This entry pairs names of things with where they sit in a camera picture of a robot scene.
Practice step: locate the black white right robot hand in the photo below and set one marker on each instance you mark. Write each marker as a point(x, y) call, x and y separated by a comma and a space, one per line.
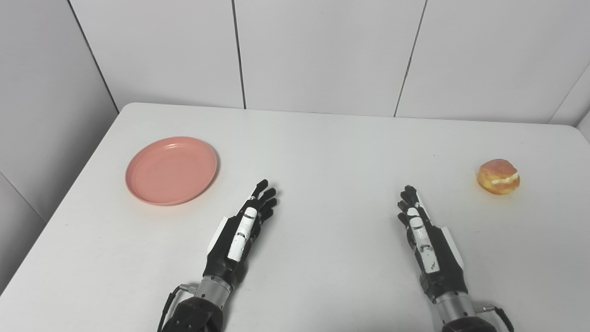
point(435, 253)

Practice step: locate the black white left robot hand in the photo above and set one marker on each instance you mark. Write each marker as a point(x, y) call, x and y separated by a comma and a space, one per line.
point(230, 244)

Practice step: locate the pink round plate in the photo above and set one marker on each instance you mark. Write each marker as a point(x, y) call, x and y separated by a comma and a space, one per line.
point(171, 170)

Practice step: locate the cream puff pastry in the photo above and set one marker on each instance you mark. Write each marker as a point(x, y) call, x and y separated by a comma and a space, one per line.
point(498, 177)

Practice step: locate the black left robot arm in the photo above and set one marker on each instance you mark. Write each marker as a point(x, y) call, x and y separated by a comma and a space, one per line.
point(203, 313)

